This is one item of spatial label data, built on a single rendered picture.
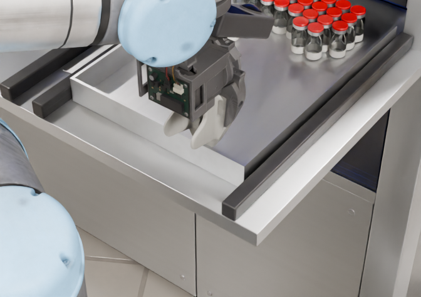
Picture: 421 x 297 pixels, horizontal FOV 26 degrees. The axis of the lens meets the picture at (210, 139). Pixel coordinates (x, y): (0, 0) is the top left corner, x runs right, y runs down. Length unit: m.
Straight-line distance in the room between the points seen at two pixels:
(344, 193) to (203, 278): 0.49
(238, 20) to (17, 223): 0.30
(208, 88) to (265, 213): 0.16
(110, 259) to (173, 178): 1.11
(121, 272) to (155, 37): 1.48
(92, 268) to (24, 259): 1.34
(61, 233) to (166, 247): 1.10
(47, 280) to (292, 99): 0.47
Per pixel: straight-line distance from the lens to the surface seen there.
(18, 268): 0.77
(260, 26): 0.96
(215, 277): 1.83
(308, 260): 1.62
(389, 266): 1.51
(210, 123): 0.96
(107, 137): 1.08
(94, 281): 2.09
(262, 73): 1.17
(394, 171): 1.38
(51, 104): 1.12
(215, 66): 0.90
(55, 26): 0.64
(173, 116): 0.97
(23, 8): 0.63
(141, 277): 2.08
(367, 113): 1.12
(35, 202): 0.81
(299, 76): 1.17
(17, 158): 0.90
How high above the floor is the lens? 1.58
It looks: 41 degrees down
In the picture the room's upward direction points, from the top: straight up
